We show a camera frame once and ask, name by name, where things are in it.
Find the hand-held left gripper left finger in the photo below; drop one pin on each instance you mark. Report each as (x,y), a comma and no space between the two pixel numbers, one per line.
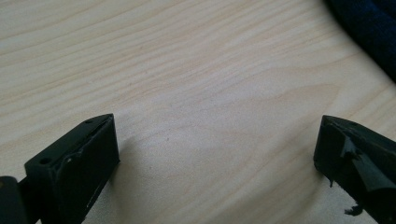
(74,168)

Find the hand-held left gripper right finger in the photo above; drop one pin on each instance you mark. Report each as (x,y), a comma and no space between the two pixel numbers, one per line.
(351,161)

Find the dark blue cloth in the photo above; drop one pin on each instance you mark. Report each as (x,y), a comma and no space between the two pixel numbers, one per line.
(370,28)

